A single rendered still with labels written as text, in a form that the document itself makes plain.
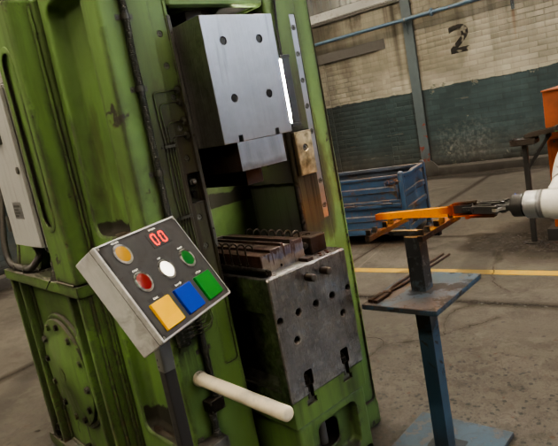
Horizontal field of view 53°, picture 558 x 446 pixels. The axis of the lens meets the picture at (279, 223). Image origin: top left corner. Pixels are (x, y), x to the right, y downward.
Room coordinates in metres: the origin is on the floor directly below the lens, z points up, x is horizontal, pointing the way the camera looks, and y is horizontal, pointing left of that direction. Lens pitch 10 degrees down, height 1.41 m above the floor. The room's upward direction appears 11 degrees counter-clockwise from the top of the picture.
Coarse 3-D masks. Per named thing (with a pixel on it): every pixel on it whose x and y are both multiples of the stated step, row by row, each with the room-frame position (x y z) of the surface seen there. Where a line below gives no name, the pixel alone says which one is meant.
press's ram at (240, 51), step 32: (192, 32) 1.81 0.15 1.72; (224, 32) 1.83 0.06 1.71; (256, 32) 1.91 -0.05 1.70; (192, 64) 1.84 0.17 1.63; (224, 64) 1.81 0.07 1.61; (256, 64) 1.90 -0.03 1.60; (192, 96) 1.86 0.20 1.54; (224, 96) 1.80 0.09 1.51; (256, 96) 1.88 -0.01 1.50; (224, 128) 1.78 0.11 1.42; (256, 128) 1.86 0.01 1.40; (288, 128) 1.95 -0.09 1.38
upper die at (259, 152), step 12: (240, 144) 1.81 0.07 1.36; (252, 144) 1.84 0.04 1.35; (264, 144) 1.88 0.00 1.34; (276, 144) 1.91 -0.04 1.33; (204, 156) 1.96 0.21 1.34; (216, 156) 1.90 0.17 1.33; (228, 156) 1.85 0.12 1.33; (240, 156) 1.81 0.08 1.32; (252, 156) 1.84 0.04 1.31; (264, 156) 1.87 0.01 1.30; (276, 156) 1.91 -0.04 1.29; (204, 168) 1.97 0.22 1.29; (216, 168) 1.91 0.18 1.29; (228, 168) 1.86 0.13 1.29; (240, 168) 1.81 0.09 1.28; (252, 168) 1.83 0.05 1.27
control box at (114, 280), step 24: (120, 240) 1.37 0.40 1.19; (144, 240) 1.43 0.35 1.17; (168, 240) 1.49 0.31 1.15; (96, 264) 1.28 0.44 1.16; (120, 264) 1.31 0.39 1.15; (144, 264) 1.37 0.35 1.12; (192, 264) 1.49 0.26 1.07; (96, 288) 1.29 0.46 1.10; (120, 288) 1.26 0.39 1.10; (144, 288) 1.30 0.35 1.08; (168, 288) 1.36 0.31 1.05; (120, 312) 1.27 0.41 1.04; (144, 312) 1.25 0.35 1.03; (144, 336) 1.25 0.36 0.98; (168, 336) 1.25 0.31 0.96
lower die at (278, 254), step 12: (228, 240) 2.10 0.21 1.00; (240, 240) 2.05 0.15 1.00; (300, 240) 1.93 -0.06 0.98; (228, 252) 1.97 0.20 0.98; (240, 252) 1.93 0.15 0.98; (252, 252) 1.89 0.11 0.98; (264, 252) 1.86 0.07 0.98; (276, 252) 1.85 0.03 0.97; (288, 252) 1.89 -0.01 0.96; (300, 252) 1.92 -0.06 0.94; (228, 264) 1.95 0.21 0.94; (252, 264) 1.84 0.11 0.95; (264, 264) 1.81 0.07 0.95; (276, 264) 1.85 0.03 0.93; (288, 264) 1.88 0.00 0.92
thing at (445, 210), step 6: (450, 204) 1.91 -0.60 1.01; (456, 204) 1.88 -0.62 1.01; (474, 204) 1.84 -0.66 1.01; (408, 210) 2.03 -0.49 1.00; (414, 210) 2.00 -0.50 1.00; (420, 210) 1.97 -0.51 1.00; (426, 210) 1.95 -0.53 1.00; (432, 210) 1.94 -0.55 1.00; (438, 210) 1.92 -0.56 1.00; (444, 210) 1.91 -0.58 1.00; (450, 210) 1.88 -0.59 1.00; (378, 216) 2.09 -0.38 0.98; (384, 216) 2.07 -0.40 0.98; (390, 216) 2.06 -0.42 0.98; (396, 216) 2.04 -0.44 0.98; (402, 216) 2.02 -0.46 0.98; (408, 216) 2.00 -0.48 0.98; (414, 216) 1.99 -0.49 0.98
